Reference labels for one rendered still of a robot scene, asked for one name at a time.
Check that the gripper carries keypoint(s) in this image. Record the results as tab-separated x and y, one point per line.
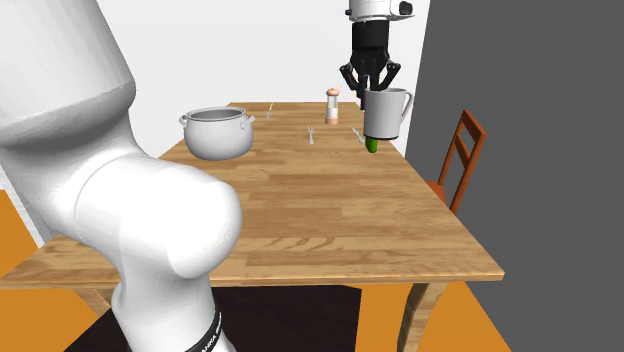
370	48

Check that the white mug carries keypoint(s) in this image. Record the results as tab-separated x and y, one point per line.
385	114

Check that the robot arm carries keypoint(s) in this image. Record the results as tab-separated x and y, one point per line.
122	209

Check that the white and pink grinder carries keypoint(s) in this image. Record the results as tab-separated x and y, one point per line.
332	107

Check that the silver spoon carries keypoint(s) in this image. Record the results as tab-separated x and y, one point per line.
358	135

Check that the green cucumber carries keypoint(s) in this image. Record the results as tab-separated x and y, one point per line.
373	145

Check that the silver fork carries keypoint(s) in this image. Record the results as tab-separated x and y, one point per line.
310	134

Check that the silver knife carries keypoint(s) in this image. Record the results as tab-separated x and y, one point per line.
269	111

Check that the brown wooden chair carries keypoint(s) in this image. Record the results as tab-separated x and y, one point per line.
463	161

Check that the wooden table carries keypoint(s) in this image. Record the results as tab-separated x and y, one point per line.
331	209

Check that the white cooking pot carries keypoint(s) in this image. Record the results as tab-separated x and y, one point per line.
217	139

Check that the dark rug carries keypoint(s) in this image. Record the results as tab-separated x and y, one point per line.
287	322

